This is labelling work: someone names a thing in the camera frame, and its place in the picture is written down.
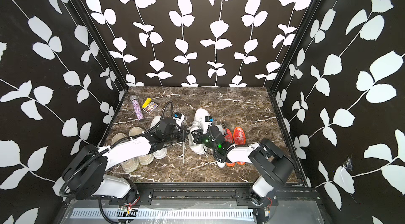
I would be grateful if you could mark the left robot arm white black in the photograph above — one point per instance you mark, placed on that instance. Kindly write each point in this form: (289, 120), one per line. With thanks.
(86, 175)

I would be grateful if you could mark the white sneaker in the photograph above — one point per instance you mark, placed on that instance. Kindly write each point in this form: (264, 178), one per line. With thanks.
(160, 154)
(199, 122)

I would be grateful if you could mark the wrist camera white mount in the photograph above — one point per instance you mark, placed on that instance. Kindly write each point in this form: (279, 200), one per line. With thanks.
(179, 118)
(208, 121)

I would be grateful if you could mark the small purple card box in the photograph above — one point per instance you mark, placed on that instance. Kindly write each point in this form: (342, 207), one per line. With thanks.
(151, 107)

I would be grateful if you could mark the white grey insole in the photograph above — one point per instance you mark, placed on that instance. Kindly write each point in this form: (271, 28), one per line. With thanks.
(221, 164)

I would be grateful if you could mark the yellow wedge block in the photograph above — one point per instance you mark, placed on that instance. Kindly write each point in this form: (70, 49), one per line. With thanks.
(146, 103)

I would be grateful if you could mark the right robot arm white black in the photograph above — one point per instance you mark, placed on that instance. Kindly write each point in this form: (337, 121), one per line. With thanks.
(273, 165)

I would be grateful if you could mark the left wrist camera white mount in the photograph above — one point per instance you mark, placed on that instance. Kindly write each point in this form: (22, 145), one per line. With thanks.
(179, 118)

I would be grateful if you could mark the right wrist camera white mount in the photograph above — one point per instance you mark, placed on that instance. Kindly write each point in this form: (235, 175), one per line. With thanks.
(208, 121)

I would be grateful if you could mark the red orange insole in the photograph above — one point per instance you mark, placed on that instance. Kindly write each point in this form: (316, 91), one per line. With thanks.
(229, 138)

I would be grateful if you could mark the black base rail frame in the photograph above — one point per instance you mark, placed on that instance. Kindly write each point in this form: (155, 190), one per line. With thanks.
(144, 194)

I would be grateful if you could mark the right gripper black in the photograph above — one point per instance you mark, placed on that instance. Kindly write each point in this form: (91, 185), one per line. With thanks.
(198, 139)

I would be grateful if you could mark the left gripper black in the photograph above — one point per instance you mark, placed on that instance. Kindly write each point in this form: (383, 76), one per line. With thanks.
(182, 133)

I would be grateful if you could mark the purple glitter tube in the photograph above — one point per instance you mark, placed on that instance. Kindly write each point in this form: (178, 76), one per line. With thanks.
(137, 107)

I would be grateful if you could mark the white slotted cable duct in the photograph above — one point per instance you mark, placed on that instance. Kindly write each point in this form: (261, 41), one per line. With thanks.
(145, 213)

